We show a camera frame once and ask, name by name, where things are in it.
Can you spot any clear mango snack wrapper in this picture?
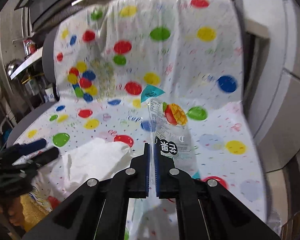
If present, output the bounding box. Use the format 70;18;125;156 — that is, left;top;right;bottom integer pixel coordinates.
140;84;203;198

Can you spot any person's left hand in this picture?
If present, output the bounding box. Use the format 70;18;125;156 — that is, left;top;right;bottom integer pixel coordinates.
0;197;25;226

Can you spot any yellow fuzzy slipper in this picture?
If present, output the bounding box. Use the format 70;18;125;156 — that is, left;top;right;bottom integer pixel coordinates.
20;194;49;232

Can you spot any white crumpled tissue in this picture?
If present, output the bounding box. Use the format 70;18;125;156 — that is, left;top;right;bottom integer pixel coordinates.
62;138;134;192

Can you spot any grey refrigerator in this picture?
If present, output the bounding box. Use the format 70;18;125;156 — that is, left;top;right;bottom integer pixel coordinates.
243;0;300;171

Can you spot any balloon print plastic sheet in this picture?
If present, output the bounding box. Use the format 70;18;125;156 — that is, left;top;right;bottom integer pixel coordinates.
16;0;274;239

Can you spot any white side shelf rack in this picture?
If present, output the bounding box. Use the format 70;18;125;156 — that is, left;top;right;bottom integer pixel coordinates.
241;18;269;114

